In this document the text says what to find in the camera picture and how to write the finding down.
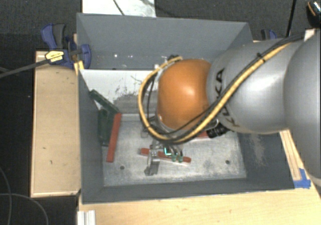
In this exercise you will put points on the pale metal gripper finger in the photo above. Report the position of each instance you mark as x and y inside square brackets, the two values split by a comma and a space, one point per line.
[153, 168]
[150, 161]

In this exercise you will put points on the red-brown flat block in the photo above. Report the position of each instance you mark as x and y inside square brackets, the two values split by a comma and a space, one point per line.
[185, 159]
[201, 136]
[114, 138]

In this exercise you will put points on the dark green flat block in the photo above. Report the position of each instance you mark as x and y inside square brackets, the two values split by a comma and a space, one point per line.
[105, 128]
[105, 102]

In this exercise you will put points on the pale wood flat board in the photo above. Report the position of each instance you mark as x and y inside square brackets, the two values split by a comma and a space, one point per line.
[55, 128]

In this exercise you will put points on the grey metal bin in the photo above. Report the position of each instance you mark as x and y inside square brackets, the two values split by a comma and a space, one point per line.
[155, 40]

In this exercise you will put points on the black cylinder on white bracket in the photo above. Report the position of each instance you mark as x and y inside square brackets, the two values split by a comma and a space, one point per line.
[217, 130]

